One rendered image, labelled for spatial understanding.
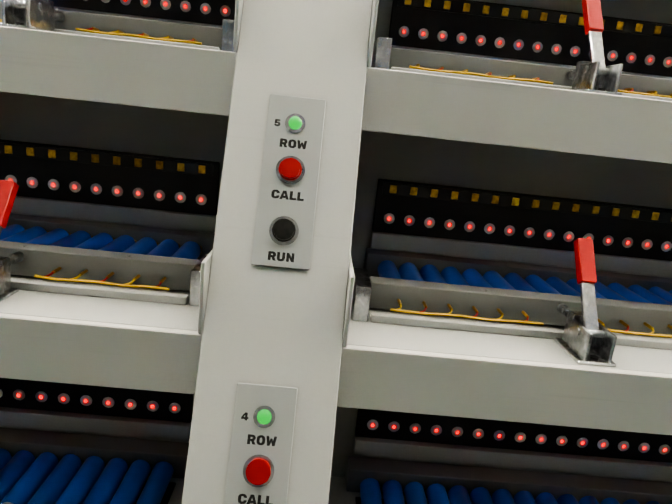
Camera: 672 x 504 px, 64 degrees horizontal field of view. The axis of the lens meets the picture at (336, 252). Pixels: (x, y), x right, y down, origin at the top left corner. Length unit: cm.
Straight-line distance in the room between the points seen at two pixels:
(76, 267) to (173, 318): 11
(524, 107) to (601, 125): 6
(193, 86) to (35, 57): 11
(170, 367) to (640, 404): 33
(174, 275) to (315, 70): 19
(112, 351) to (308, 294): 14
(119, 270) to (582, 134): 37
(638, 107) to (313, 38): 25
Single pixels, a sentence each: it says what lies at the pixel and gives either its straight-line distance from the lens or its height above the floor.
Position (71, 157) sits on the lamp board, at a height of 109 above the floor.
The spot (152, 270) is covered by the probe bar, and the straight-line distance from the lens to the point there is 45.
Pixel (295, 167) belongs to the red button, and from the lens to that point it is 38.
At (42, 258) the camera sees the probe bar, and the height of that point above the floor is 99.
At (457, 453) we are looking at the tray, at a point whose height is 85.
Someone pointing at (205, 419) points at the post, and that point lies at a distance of 38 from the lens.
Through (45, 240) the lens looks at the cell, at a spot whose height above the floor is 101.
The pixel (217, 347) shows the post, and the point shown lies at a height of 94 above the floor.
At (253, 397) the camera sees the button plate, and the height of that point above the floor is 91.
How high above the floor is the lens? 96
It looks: 8 degrees up
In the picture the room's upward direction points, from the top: 5 degrees clockwise
